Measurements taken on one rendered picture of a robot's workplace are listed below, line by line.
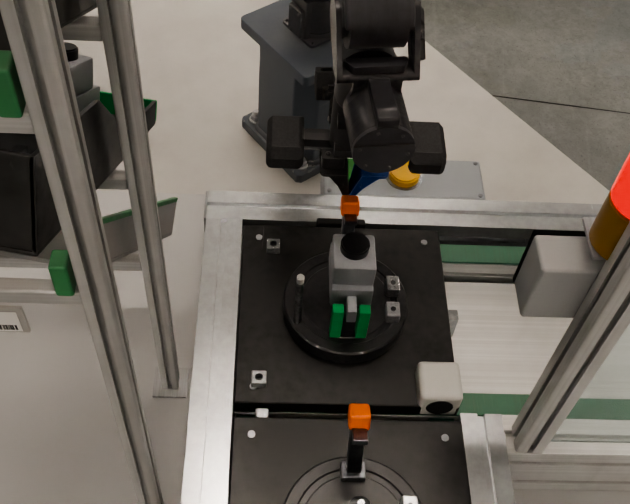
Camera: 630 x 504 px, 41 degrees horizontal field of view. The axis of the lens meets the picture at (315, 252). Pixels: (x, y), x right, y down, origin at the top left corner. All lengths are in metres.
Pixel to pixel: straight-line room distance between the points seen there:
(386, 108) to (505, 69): 2.11
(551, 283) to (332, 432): 0.30
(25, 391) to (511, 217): 0.63
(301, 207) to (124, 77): 0.47
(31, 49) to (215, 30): 1.06
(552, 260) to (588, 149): 1.96
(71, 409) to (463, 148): 0.68
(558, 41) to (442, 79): 1.61
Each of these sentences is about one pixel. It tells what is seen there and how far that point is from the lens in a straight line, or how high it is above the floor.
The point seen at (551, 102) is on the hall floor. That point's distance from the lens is 2.77.
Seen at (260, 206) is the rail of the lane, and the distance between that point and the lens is 1.08.
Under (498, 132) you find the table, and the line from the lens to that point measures 1.36.
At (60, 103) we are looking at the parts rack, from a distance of 0.44.
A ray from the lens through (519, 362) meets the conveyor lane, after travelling 1.04.
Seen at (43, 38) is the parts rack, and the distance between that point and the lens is 0.41.
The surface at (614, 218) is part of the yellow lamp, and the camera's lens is 0.67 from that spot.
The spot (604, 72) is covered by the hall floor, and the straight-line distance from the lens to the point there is 2.95.
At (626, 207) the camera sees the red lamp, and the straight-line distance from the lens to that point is 0.66.
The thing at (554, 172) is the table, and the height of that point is 0.86.
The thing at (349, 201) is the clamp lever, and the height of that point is 1.07.
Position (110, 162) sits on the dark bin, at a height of 1.25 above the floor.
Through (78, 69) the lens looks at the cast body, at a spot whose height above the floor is 1.26.
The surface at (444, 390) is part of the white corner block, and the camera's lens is 0.91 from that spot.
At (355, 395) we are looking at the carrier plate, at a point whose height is 0.97.
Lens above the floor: 1.78
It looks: 53 degrees down
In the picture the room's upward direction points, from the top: 6 degrees clockwise
